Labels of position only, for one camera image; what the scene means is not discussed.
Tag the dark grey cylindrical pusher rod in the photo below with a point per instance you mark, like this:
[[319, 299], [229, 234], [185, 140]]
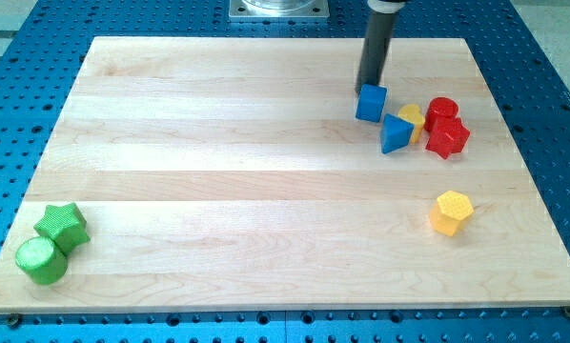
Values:
[[379, 31]]

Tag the yellow hexagon block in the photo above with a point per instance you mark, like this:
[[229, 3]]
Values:
[[450, 213]]

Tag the blue cube block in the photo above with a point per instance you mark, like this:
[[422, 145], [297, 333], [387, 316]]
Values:
[[371, 101]]

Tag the yellow heart block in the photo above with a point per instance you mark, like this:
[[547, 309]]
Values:
[[412, 114]]

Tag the red cylinder block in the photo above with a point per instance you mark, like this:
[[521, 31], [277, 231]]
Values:
[[440, 107]]

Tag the blue triangular prism block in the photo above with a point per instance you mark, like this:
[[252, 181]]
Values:
[[395, 133]]

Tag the red star block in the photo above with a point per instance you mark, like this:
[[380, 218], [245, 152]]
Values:
[[447, 136]]

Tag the light wooden board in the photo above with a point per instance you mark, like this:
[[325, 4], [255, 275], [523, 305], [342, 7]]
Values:
[[228, 174]]

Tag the green star block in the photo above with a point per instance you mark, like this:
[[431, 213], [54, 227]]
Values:
[[64, 225]]

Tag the green cylinder block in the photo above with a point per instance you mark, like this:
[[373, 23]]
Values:
[[41, 260]]

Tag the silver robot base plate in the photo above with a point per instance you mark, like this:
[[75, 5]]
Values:
[[255, 9]]

